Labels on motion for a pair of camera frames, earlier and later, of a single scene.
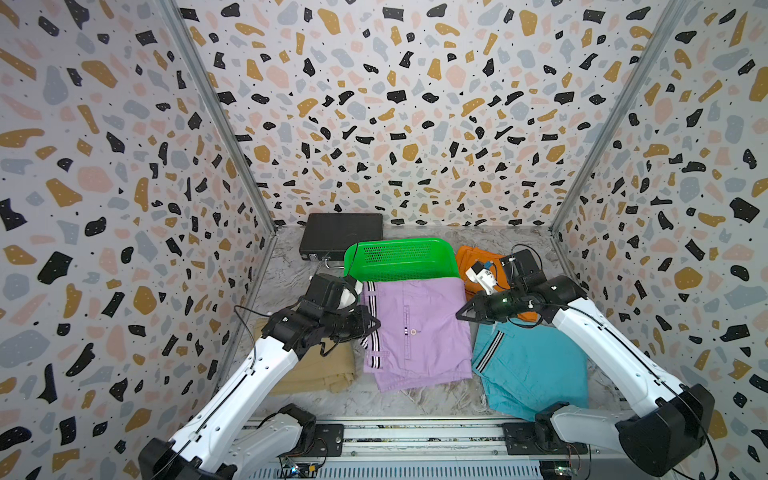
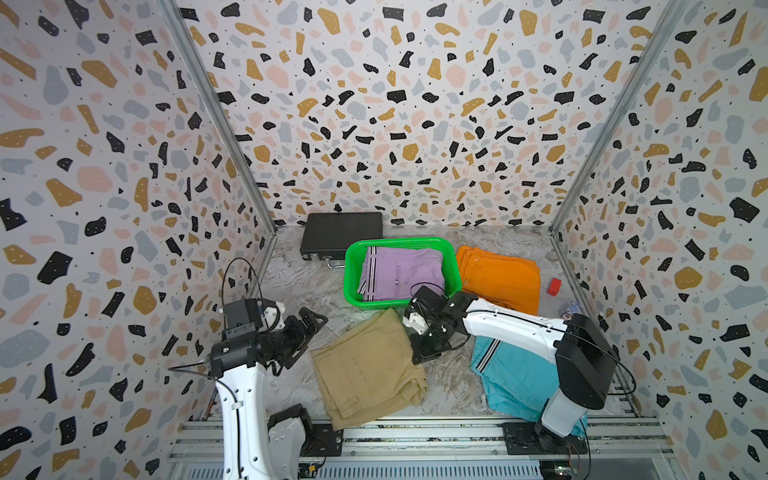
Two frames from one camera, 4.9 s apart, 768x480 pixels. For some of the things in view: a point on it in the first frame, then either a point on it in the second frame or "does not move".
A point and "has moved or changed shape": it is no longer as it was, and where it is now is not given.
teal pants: (526, 370) does not move
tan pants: (315, 372) has moved or changed shape
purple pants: (420, 339) -> (390, 272)
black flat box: (328, 236) does not move
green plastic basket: (370, 259) does not move
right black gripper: (480, 310) -> (418, 354)
